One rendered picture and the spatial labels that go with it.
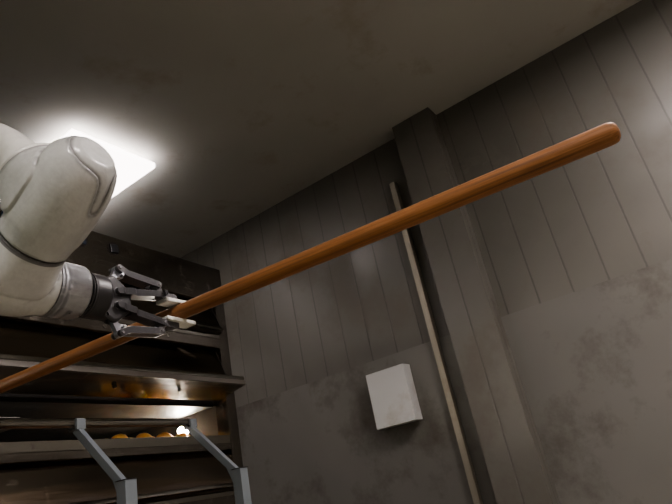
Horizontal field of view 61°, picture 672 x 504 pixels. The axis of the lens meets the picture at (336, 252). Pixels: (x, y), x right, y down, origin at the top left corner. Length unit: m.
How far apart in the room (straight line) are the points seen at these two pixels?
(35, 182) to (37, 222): 0.05
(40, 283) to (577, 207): 3.18
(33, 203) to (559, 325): 3.07
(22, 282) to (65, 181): 0.16
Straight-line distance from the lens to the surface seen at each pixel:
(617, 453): 3.47
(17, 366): 2.24
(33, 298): 0.92
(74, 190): 0.82
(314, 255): 0.92
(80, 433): 2.01
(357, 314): 4.13
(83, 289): 0.96
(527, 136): 3.92
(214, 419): 3.12
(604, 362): 3.47
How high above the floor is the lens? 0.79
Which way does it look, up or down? 23 degrees up
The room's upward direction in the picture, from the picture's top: 12 degrees counter-clockwise
